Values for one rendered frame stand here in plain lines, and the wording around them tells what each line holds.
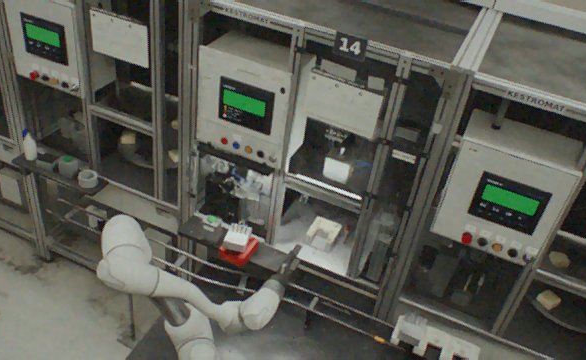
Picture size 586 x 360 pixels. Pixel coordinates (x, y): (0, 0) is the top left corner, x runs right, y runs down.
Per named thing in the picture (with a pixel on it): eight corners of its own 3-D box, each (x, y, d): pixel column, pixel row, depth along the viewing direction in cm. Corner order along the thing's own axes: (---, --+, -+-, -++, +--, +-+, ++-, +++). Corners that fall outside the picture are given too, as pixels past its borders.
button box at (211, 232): (200, 239, 276) (201, 220, 269) (209, 229, 282) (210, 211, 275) (215, 245, 274) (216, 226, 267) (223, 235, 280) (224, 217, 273)
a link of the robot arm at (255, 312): (268, 282, 221) (247, 293, 229) (249, 309, 209) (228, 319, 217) (286, 302, 222) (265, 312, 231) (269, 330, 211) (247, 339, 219)
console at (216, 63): (193, 142, 259) (195, 47, 232) (224, 115, 281) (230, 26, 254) (276, 173, 249) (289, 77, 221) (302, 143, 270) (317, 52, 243)
